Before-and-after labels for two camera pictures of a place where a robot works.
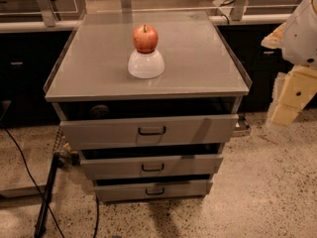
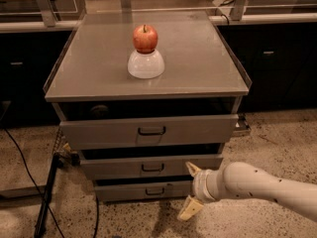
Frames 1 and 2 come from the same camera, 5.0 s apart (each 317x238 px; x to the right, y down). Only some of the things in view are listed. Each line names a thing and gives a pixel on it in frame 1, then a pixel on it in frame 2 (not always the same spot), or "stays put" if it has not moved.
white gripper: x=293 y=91 → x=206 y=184
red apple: x=146 y=39 stays put
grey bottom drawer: x=135 y=189 stays put
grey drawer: x=153 y=167 stays put
